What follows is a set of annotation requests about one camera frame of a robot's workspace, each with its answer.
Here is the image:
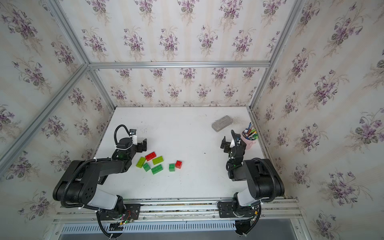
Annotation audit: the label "red long lego brick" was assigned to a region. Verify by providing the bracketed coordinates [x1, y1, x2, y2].
[145, 152, 157, 162]

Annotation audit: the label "green long lego brick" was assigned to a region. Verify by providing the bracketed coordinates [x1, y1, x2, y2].
[151, 164, 164, 175]

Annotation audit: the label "grey eraser block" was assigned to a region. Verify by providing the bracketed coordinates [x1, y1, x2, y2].
[212, 116, 233, 132]

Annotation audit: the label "aluminium frame profiles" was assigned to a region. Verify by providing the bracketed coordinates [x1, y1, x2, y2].
[1, 1, 305, 174]

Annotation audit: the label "white slotted cable duct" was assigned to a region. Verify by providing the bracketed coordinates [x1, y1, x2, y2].
[61, 221, 236, 235]

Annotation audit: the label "pink pen cup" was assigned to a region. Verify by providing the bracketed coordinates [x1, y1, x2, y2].
[241, 135, 258, 150]

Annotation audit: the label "lime long lego brick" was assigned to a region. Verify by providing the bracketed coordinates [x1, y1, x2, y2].
[152, 156, 164, 165]
[136, 157, 147, 169]

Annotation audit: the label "colourful pens bundle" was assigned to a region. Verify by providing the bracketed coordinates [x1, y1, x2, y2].
[242, 123, 259, 141]

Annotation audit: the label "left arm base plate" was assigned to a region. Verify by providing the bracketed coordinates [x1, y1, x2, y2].
[99, 204, 141, 222]

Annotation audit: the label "aluminium mounting rail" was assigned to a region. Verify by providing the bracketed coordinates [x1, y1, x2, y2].
[52, 196, 303, 225]

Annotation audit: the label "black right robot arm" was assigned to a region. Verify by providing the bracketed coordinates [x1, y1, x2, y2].
[219, 131, 285, 216]

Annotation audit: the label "black left camera cable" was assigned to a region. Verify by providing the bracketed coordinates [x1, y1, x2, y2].
[113, 124, 132, 148]

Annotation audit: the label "green square lego brick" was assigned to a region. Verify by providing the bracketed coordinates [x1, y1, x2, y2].
[169, 164, 176, 172]
[143, 163, 151, 172]

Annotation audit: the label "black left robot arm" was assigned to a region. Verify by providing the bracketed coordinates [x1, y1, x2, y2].
[53, 138, 147, 214]

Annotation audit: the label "red square lego brick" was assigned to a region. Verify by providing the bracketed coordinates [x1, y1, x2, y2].
[175, 161, 183, 169]

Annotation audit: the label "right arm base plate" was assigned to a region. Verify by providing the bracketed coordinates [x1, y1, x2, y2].
[217, 201, 260, 219]

